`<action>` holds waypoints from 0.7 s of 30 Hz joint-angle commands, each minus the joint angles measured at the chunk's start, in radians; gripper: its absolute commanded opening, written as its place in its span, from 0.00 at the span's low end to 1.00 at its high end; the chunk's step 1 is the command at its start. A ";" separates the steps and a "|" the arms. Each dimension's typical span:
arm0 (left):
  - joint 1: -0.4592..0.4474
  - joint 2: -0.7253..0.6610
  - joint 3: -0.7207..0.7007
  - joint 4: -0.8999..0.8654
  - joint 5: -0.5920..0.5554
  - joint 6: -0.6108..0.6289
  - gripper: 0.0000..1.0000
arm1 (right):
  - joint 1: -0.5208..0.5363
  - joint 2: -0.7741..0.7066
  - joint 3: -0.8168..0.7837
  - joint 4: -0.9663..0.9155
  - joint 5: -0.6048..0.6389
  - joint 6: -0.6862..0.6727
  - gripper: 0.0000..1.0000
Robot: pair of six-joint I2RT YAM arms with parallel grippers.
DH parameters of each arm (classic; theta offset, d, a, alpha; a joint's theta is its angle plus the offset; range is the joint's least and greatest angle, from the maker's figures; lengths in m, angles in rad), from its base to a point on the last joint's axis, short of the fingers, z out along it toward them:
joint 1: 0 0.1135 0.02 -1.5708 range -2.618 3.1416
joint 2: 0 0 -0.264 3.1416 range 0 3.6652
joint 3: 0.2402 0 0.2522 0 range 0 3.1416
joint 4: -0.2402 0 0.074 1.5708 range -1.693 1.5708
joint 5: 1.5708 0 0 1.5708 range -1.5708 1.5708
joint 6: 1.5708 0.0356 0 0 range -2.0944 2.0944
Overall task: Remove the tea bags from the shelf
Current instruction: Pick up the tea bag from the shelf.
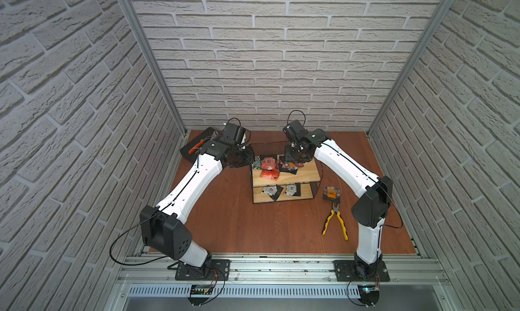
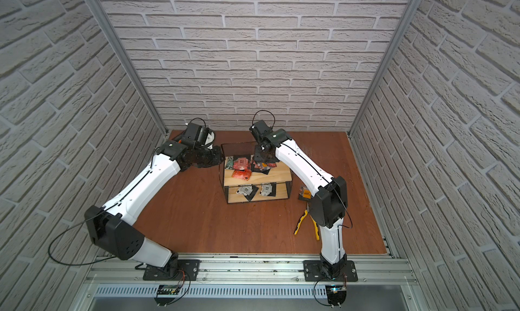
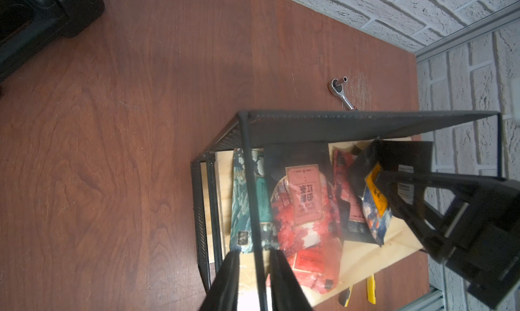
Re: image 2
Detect red tea bag front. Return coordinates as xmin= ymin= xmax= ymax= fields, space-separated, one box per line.
xmin=232 ymin=170 xmax=252 ymax=181

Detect red tea bag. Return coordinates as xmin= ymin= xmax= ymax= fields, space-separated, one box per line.
xmin=232 ymin=170 xmax=252 ymax=181
xmin=232 ymin=157 xmax=251 ymax=171

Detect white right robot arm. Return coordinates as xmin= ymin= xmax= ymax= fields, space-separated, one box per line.
xmin=249 ymin=123 xmax=348 ymax=269

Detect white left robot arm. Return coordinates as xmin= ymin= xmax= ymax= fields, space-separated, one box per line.
xmin=85 ymin=140 xmax=224 ymax=268

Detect green floral tea bag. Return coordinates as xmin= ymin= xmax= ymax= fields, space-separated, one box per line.
xmin=225 ymin=156 xmax=234 ymax=170

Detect white black tea bag right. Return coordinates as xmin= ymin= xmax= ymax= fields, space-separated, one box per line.
xmin=260 ymin=182 xmax=277 ymax=197

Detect white black tea bag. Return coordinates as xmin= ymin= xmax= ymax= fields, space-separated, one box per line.
xmin=260 ymin=182 xmax=277 ymax=197
xmin=236 ymin=185 xmax=259 ymax=201

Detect white black tea bag left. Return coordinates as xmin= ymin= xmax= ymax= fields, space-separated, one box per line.
xmin=236 ymin=185 xmax=259 ymax=201

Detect yellow black pliers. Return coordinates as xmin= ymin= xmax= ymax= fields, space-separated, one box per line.
xmin=293 ymin=208 xmax=320 ymax=241

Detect left controller board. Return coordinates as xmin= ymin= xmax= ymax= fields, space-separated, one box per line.
xmin=154 ymin=285 xmax=184 ymax=306

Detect controller board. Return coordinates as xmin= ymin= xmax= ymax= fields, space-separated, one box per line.
xmin=325 ymin=285 xmax=347 ymax=308
xmin=154 ymin=285 xmax=184 ymax=306

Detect right controller board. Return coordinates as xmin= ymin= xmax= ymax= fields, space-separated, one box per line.
xmin=325 ymin=285 xmax=347 ymax=308

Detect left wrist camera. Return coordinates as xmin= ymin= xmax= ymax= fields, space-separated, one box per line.
xmin=179 ymin=122 xmax=215 ymax=149

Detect black wire mesh wooden shelf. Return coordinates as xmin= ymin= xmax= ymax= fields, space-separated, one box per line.
xmin=219 ymin=142 xmax=293 ymax=204

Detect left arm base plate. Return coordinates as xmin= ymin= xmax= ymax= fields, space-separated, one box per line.
xmin=143 ymin=258 xmax=201 ymax=281

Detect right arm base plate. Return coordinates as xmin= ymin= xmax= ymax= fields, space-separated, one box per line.
xmin=303 ymin=260 xmax=358 ymax=283

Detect aluminium front rail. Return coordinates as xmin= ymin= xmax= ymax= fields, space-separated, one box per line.
xmin=85 ymin=254 xmax=418 ymax=285

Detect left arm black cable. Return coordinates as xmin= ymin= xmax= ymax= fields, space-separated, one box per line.
xmin=47 ymin=213 xmax=119 ymax=267

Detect aluminium corner post left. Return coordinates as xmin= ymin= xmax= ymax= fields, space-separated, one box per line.
xmin=84 ymin=0 xmax=169 ymax=136

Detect aluminium corner post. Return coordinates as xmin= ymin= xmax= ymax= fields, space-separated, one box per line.
xmin=347 ymin=0 xmax=422 ymax=139
xmin=84 ymin=0 xmax=169 ymax=136

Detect aluminium corner post right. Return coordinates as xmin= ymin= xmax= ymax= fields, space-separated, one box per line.
xmin=347 ymin=0 xmax=422 ymax=139

